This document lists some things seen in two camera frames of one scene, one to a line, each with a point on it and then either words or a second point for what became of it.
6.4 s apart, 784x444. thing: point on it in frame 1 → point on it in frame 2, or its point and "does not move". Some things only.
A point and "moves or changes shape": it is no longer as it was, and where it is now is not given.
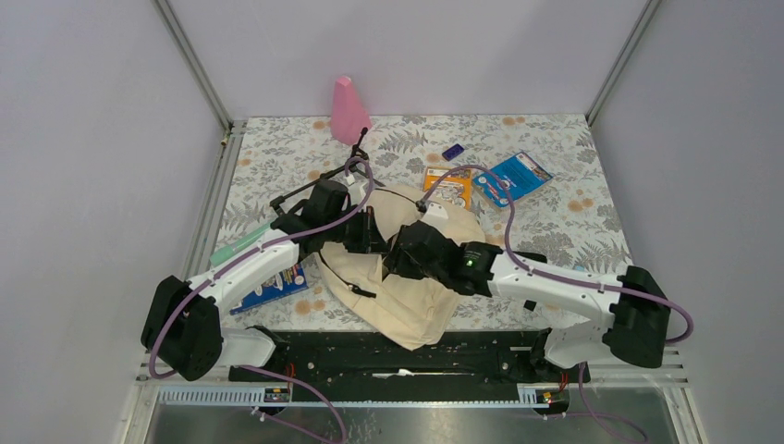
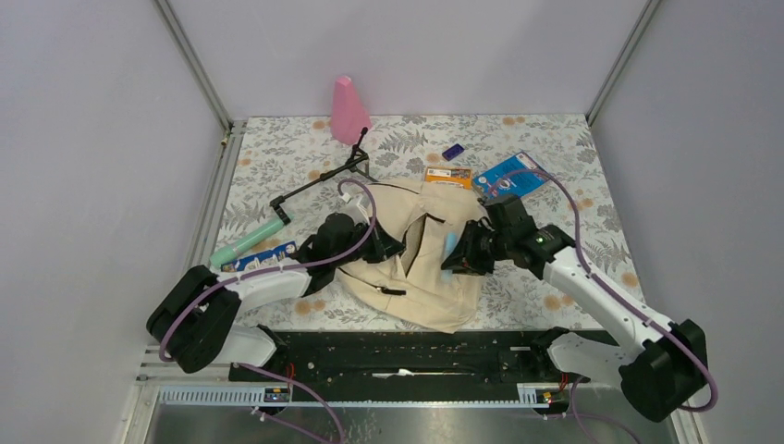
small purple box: (453, 152) does not move
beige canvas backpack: (413, 311) moves or changes shape
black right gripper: (397, 260) → (464, 258)
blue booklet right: (521, 174) does not move
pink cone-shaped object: (349, 116) does not move
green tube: (224, 252) does not move
